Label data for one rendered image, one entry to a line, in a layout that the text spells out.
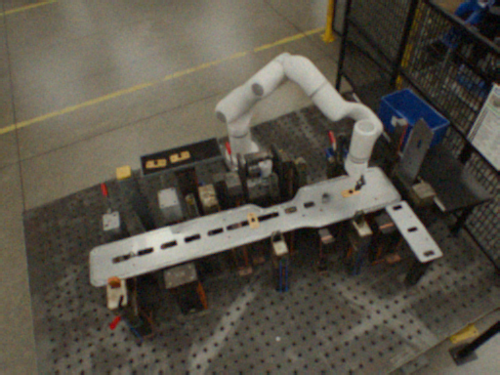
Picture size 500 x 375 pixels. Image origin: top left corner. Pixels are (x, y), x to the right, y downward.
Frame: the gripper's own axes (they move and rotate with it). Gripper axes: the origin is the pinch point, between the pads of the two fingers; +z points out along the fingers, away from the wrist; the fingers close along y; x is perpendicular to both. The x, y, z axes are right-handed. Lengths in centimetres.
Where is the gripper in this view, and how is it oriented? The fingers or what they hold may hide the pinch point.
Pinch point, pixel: (353, 181)
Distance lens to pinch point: 169.9
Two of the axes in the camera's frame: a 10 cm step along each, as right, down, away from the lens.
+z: 0.5, 6.2, 7.8
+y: 2.9, 7.4, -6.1
